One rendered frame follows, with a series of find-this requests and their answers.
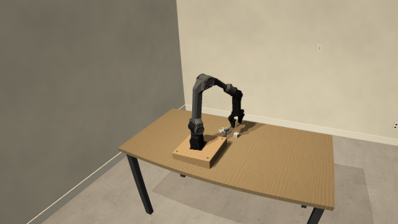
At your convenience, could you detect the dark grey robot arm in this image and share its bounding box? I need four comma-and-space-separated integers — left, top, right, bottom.
188, 73, 243, 151

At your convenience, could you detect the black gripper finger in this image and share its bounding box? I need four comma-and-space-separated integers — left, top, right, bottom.
238, 113, 245, 124
228, 118, 236, 128

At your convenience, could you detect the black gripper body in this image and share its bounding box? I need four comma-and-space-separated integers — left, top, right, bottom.
228, 107, 244, 120

